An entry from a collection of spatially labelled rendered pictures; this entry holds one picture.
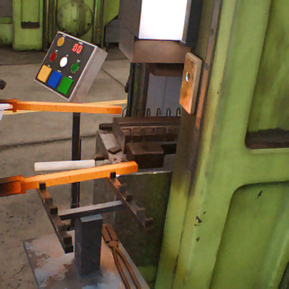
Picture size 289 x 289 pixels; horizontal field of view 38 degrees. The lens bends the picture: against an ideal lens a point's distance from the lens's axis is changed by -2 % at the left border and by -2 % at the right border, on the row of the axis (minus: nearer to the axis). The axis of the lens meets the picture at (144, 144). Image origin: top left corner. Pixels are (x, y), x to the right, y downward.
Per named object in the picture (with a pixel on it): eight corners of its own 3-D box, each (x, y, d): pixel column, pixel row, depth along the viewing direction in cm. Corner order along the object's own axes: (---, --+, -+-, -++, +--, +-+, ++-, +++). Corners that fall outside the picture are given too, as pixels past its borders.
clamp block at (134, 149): (131, 169, 150) (133, 153, 147) (126, 158, 157) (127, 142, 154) (163, 168, 153) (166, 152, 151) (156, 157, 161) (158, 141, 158)
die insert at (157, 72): (154, 76, 153) (155, 60, 151) (148, 69, 160) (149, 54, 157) (227, 77, 162) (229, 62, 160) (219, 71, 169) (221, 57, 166)
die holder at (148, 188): (109, 270, 166) (116, 174, 146) (91, 214, 198) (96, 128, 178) (233, 253, 182) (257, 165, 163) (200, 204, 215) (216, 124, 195)
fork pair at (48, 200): (50, 215, 105) (49, 208, 104) (44, 202, 110) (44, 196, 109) (133, 200, 115) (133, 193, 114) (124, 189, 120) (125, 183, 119)
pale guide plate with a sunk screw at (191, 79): (188, 114, 130) (197, 60, 122) (178, 103, 137) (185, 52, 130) (195, 114, 130) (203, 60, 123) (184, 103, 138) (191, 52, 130)
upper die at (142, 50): (131, 62, 144) (134, 35, 140) (118, 48, 161) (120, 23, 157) (239, 65, 157) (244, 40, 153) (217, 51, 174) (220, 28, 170)
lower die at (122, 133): (123, 153, 160) (125, 133, 156) (111, 131, 177) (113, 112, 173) (222, 149, 173) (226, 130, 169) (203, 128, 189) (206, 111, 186)
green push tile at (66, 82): (65, 94, 192) (72, 80, 192) (57, 89, 197) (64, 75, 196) (68, 96, 194) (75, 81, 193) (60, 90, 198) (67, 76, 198)
